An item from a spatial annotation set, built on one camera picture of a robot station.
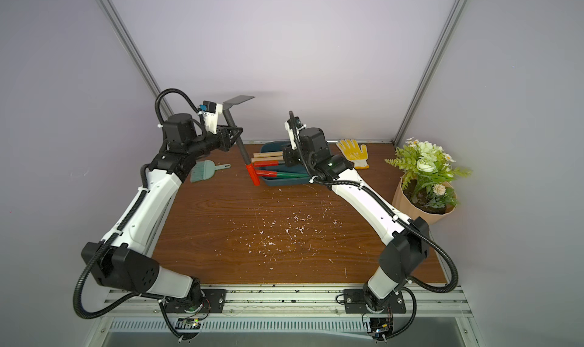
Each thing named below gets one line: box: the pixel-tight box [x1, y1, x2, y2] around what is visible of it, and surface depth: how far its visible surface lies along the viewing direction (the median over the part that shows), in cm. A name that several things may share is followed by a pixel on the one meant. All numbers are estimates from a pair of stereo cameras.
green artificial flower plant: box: [384, 137, 473, 207], surface depth 76 cm
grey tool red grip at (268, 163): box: [253, 159, 286, 167], surface depth 103 cm
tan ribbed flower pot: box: [392, 174, 458, 226], surface depth 82 cm
